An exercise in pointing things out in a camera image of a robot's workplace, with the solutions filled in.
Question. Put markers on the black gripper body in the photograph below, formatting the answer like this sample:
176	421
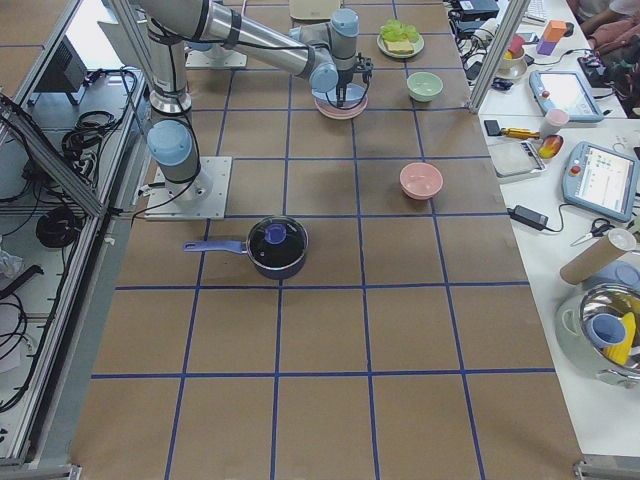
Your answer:
343	79

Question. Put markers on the blue plate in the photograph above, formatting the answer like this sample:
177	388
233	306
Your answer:
354	94

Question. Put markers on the pink plate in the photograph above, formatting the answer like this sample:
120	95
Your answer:
340	114

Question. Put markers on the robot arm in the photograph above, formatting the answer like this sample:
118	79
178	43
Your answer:
325	54
171	138

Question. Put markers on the bread slice on plate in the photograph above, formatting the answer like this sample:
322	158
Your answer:
399	47

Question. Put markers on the green lettuce leaf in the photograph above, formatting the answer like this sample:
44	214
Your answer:
394	30

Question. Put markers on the mint green plate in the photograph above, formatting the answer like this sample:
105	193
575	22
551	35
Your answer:
418	47

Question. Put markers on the mint green bowl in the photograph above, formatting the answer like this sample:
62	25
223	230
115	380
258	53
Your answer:
424	86

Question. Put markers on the cream white toaster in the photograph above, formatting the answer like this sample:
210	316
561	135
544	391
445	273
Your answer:
311	10

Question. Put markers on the pink bowl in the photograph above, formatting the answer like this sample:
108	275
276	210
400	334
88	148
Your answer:
421	181

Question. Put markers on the digital kitchen scale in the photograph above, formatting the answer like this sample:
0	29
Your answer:
514	161

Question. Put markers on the blue saucepan with lid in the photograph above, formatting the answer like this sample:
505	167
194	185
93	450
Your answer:
277	247

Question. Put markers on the white paper cup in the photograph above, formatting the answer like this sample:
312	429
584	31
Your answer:
554	120

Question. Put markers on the teach pendant far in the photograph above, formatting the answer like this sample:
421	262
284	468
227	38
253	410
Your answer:
567	91

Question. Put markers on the teach pendant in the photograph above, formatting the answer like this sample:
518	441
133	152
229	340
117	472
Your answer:
567	91
601	180

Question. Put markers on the toy mango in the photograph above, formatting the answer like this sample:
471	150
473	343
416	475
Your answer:
550	146

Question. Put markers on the black power adapter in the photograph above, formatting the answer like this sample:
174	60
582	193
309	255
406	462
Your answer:
528	217

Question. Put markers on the teach pendant near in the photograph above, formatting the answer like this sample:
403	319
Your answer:
601	180

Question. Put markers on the scissors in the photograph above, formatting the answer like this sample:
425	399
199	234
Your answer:
599	227

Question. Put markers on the cardboard tube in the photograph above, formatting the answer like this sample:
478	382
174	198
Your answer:
616	243

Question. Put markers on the steel mixing bowl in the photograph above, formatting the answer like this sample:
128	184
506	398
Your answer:
616	365

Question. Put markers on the blue cup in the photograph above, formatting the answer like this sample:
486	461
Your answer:
606	330

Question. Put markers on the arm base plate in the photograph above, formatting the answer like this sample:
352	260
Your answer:
211	56
206	198

